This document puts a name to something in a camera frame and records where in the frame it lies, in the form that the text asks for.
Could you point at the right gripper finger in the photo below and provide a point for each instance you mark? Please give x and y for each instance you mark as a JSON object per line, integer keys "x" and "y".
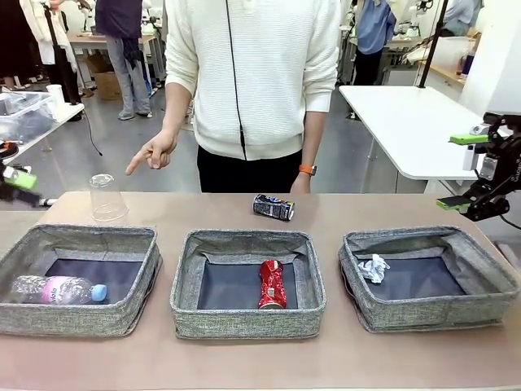
{"x": 468, "y": 138}
{"x": 484, "y": 199}

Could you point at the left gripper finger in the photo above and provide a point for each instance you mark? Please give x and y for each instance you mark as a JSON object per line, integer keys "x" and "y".
{"x": 20, "y": 195}
{"x": 20, "y": 178}

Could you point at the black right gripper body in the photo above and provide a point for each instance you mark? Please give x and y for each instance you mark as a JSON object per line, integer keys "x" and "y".
{"x": 510, "y": 171}

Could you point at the clear plastic cup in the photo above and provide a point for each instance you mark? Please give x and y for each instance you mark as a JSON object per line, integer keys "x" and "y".
{"x": 108, "y": 203}

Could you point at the clear bottle pink label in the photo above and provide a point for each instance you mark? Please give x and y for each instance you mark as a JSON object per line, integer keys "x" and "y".
{"x": 61, "y": 289}

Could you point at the white paper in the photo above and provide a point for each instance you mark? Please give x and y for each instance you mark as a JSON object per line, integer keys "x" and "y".
{"x": 373, "y": 269}

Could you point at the crushed black can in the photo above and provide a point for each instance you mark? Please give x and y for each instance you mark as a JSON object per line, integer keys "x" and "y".
{"x": 270, "y": 207}

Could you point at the crushed red can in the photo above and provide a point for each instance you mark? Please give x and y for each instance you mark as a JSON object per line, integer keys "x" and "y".
{"x": 272, "y": 285}

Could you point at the person's right forearm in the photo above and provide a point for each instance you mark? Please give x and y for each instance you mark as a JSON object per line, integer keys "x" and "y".
{"x": 177, "y": 110}

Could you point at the person's left forearm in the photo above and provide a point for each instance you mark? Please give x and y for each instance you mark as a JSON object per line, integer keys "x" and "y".
{"x": 313, "y": 138}

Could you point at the person's right hand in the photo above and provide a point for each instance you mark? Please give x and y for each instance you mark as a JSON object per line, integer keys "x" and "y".
{"x": 160, "y": 148}

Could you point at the person's left hand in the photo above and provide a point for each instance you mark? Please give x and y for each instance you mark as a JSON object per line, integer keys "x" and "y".
{"x": 301, "y": 184}

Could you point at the white marker pen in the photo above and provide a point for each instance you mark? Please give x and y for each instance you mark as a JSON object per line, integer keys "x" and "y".
{"x": 49, "y": 201}

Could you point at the orange black round device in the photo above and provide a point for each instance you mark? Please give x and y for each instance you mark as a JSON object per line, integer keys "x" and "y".
{"x": 7, "y": 148}

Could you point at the white background table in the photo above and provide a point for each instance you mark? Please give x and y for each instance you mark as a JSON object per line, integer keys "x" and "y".
{"x": 427, "y": 130}

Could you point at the clear plastic storage box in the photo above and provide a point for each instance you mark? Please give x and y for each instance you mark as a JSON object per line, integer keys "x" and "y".
{"x": 24, "y": 106}

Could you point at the dark blue bottle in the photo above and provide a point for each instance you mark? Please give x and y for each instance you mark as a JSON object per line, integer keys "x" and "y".
{"x": 467, "y": 63}

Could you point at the white side table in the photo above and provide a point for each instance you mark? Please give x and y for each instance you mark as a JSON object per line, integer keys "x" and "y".
{"x": 65, "y": 114}

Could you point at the white translucent container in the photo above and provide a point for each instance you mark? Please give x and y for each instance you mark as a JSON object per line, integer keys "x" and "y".
{"x": 452, "y": 53}

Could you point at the white paper cup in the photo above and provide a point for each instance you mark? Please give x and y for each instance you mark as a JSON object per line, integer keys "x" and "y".
{"x": 55, "y": 97}

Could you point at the black stand pole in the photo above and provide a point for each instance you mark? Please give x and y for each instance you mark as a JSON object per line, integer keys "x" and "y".
{"x": 432, "y": 45}

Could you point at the brown cardboard box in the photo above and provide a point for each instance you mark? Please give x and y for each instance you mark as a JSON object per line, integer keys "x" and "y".
{"x": 108, "y": 85}

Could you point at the grey fabric basket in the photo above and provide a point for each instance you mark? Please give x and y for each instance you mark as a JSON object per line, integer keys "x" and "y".
{"x": 244, "y": 322}
{"x": 427, "y": 313}
{"x": 61, "y": 317}

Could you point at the person in black clothes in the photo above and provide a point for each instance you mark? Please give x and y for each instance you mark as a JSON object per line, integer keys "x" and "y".
{"x": 14, "y": 49}

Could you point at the person in blue shirt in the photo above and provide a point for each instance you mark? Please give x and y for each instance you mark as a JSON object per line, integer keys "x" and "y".
{"x": 372, "y": 28}

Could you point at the person in white coat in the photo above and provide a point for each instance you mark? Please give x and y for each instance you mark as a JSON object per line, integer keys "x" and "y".
{"x": 34, "y": 24}

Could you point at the wooden background desk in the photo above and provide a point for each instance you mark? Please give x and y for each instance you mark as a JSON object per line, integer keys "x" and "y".
{"x": 87, "y": 38}

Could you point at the orange wrist watch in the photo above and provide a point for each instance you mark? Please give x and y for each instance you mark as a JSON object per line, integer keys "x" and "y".
{"x": 307, "y": 169}

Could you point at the person in grey trousers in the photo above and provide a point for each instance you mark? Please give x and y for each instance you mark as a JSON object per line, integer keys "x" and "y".
{"x": 118, "y": 16}

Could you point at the person in white sweater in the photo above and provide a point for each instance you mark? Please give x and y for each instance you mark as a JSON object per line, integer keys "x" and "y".
{"x": 260, "y": 81}

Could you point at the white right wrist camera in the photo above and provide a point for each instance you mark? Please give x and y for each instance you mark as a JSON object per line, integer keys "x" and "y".
{"x": 468, "y": 159}

